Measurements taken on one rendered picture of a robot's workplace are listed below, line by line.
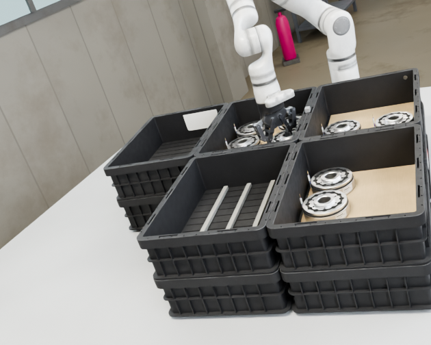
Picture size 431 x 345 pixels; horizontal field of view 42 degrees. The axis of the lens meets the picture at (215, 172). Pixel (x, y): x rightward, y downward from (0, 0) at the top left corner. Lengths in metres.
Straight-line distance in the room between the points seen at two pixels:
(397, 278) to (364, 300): 0.09
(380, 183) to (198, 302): 0.51
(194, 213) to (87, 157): 2.22
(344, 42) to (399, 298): 0.95
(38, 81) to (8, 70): 0.21
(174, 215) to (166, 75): 3.07
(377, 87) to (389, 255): 0.78
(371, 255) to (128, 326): 0.61
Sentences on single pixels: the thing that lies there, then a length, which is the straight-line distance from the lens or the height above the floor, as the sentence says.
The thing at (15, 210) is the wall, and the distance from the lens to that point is 3.26.
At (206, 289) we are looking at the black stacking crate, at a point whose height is 0.78.
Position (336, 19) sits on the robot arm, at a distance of 1.86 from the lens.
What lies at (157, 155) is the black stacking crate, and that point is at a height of 0.83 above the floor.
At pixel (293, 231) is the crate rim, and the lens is 1.11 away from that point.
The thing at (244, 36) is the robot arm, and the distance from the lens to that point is 1.55.
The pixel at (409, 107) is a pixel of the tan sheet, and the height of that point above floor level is 0.83.
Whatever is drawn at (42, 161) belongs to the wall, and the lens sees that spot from 3.39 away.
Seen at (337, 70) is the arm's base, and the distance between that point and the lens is 1.92.
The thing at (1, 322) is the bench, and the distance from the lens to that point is 1.69.
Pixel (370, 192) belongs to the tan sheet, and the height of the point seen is 0.83.
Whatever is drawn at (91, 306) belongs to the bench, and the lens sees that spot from 1.55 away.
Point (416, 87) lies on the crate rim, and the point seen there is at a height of 0.93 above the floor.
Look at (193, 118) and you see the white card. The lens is 1.95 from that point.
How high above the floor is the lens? 1.51
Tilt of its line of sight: 24 degrees down
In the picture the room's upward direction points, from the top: 18 degrees counter-clockwise
